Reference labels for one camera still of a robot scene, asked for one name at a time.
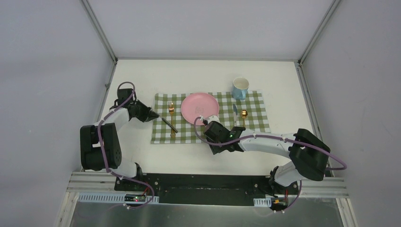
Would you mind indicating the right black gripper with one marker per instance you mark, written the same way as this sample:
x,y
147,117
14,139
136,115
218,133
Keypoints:
x,y
215,149

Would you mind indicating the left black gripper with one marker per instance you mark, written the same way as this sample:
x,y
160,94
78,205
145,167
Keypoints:
x,y
145,113

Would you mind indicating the silver knife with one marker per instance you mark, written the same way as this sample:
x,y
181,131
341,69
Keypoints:
x,y
235,114

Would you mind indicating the pink plate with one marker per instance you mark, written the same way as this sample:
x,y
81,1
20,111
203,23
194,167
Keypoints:
x,y
199,104

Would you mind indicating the gold spoon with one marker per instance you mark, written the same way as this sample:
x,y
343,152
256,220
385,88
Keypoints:
x,y
244,114

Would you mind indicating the gold fork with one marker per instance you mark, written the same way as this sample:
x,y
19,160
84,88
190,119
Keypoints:
x,y
171,112

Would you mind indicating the light blue mug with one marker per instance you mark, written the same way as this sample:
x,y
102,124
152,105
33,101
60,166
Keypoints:
x,y
240,88

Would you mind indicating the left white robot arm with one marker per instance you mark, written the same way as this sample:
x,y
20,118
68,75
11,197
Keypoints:
x,y
99,143

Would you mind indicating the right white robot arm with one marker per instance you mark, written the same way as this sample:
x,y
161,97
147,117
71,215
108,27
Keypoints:
x,y
308,155

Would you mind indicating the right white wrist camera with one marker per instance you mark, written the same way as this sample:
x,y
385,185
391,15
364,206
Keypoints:
x,y
213,118

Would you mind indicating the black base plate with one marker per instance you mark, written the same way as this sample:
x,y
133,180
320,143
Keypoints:
x,y
224,190

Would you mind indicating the aluminium frame rail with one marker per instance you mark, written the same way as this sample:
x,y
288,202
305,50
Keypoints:
x,y
91,182

